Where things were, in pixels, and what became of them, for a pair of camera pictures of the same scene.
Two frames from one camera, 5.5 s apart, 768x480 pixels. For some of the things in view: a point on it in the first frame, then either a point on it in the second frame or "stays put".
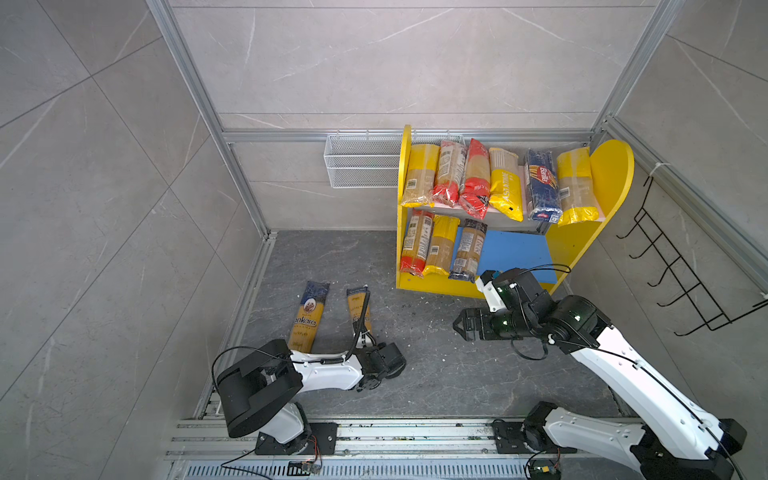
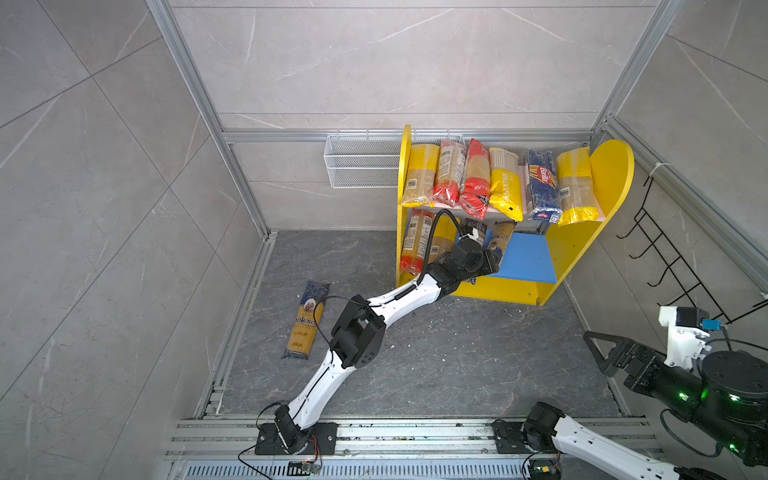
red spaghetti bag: x=476 y=190 stays put
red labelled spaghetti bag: x=450 y=173 stays put
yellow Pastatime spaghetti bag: x=505 y=182 stays put
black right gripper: x=465 y=313 -> x=621 y=353
